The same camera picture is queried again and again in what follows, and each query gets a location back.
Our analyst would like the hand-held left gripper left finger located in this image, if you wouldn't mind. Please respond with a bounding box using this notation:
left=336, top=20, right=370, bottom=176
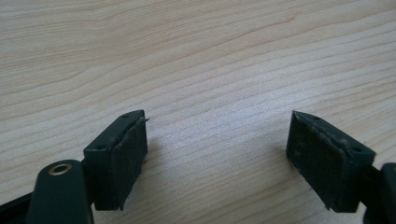
left=83, top=109, right=149, bottom=212

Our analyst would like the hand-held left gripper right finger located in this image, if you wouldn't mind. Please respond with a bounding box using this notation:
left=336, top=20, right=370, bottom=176
left=285, top=110, right=376, bottom=214

